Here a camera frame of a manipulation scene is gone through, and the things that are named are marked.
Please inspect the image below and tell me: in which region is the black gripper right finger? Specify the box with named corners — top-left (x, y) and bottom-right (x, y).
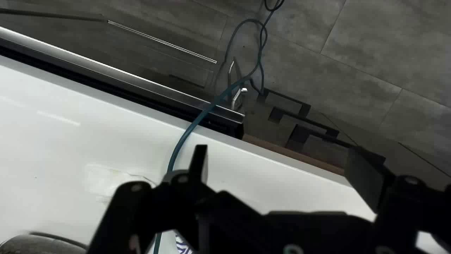
top-left (345, 147), bottom-right (451, 254)

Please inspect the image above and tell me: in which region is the teal blue cable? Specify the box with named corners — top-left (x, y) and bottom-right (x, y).
top-left (152, 0), bottom-right (286, 254)

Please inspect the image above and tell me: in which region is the dark grey cabinet front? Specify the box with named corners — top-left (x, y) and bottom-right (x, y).
top-left (0, 0), bottom-right (265, 103)

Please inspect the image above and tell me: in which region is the curved steel hook handle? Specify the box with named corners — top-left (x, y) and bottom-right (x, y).
top-left (227, 59), bottom-right (248, 112)

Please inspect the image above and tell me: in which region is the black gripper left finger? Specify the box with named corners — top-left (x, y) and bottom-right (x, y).
top-left (86, 144), bottom-right (265, 254)

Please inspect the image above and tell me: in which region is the long steel drawer handle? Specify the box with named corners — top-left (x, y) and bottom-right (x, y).
top-left (107, 20), bottom-right (218, 65)

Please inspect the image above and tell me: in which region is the blue striped white packet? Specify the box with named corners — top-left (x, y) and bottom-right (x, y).
top-left (175, 236), bottom-right (193, 254)

